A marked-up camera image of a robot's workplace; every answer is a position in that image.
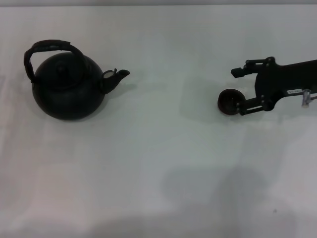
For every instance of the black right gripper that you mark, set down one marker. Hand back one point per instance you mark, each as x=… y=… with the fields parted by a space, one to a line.
x=280 y=79

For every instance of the small dark teacup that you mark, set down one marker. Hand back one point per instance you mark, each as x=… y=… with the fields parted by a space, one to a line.
x=227 y=101

